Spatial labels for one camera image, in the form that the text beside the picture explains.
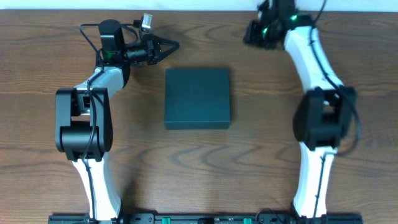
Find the black mounting rail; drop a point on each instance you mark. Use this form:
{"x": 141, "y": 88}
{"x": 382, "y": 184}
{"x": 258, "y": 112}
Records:
{"x": 205, "y": 219}

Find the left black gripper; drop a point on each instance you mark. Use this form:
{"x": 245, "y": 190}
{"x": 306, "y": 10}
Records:
{"x": 155, "y": 50}

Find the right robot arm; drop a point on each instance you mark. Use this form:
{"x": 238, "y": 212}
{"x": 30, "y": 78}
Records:
{"x": 323, "y": 116}

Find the dark green box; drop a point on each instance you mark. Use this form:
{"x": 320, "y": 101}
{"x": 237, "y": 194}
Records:
{"x": 197, "y": 98}

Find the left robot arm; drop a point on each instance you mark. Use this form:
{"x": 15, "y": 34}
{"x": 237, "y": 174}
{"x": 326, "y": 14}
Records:
{"x": 83, "y": 124}

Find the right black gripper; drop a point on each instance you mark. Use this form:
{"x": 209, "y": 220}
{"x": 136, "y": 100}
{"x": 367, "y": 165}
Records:
{"x": 252, "y": 34}

